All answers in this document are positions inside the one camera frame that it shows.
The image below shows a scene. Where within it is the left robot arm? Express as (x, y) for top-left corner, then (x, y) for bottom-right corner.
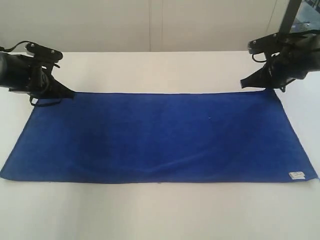
(0, 53), (75, 99)

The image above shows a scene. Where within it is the right camera cable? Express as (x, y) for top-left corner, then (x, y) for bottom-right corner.
(251, 52), (270, 63)

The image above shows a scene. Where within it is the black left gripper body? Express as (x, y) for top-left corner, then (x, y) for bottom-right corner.
(7, 54), (57, 97)

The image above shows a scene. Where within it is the black window frame post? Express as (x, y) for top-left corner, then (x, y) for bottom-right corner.
(278, 0), (302, 33)

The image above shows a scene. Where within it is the blue towel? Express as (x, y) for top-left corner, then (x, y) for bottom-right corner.
(0, 90), (318, 184)

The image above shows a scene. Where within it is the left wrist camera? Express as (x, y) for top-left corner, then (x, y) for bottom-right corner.
(25, 42), (63, 68)

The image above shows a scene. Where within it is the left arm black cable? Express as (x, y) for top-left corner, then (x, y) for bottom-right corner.
(28, 96), (63, 107)

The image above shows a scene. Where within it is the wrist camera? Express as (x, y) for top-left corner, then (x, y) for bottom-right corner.
(247, 32), (288, 55)
(25, 42), (63, 68)

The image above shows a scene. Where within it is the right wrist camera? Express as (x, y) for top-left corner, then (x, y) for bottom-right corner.
(247, 32), (288, 55)

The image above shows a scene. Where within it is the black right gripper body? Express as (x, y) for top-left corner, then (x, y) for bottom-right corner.
(262, 33), (320, 88)

